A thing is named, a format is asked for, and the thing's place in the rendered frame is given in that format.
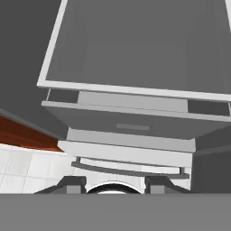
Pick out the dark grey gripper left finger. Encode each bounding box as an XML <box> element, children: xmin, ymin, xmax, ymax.
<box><xmin>33</xmin><ymin>175</ymin><xmax>88</xmax><ymax>195</ymax></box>

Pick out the dark grey cupboard run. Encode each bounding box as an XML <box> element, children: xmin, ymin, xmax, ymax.
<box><xmin>190</xmin><ymin>125</ymin><xmax>231</xmax><ymax>194</ymax></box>

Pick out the round black and white object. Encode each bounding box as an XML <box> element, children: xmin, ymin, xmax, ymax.
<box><xmin>86</xmin><ymin>180</ymin><xmax>143</xmax><ymax>195</ymax></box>

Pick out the grey bar handle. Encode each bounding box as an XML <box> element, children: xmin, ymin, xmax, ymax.
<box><xmin>70</xmin><ymin>156</ymin><xmax>190</xmax><ymax>180</ymax></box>

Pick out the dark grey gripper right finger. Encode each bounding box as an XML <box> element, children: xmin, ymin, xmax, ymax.
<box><xmin>144</xmin><ymin>175</ymin><xmax>195</xmax><ymax>195</ymax></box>

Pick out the grey drawer front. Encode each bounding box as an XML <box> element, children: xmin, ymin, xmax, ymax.
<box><xmin>41</xmin><ymin>100</ymin><xmax>231</xmax><ymax>141</ymax></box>

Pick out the small grey drawer handle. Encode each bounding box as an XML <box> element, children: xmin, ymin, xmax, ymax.
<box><xmin>115</xmin><ymin>123</ymin><xmax>151</xmax><ymax>132</ymax></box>

